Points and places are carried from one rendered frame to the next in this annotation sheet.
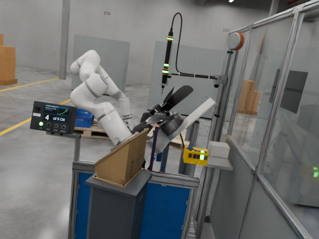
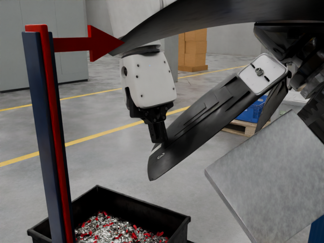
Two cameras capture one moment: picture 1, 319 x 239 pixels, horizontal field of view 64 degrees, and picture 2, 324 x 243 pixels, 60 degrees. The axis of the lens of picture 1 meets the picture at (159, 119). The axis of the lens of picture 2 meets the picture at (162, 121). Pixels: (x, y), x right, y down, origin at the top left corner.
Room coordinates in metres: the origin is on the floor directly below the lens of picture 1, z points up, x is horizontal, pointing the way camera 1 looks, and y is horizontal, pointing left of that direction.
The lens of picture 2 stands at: (1.61, -0.16, 1.19)
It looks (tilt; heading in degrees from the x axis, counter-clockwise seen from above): 18 degrees down; 45
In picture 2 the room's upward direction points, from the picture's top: straight up
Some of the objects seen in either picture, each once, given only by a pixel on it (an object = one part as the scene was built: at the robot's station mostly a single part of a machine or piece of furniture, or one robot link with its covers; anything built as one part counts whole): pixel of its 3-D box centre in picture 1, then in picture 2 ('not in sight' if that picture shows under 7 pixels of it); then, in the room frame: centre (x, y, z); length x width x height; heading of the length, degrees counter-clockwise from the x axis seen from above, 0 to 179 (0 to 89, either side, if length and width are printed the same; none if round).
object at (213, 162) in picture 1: (214, 158); not in sight; (2.15, -0.54, 0.85); 0.36 x 0.24 x 0.03; 0
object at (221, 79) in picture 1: (220, 78); not in sight; (2.39, -0.50, 1.53); 0.10 x 0.07 x 0.09; 125
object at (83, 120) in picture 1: (82, 117); (250, 106); (4.86, 1.52, 0.25); 0.60 x 0.41 x 0.22; 9
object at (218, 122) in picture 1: (214, 142); not in sight; (2.44, -0.58, 0.90); 0.08 x 0.06 x 1.80; 35
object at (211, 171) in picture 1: (205, 201); not in sight; (2.15, -0.54, 0.42); 0.04 x 0.04 x 0.83; 0
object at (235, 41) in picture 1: (235, 41); not in sight; (2.44, -0.58, 1.88); 0.16 x 0.07 x 0.16; 35
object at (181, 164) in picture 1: (187, 161); not in sight; (2.26, -0.32, 0.73); 0.15 x 0.09 x 0.22; 90
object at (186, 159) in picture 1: (195, 156); not in sight; (1.67, -0.28, 1.02); 0.16 x 0.10 x 0.11; 90
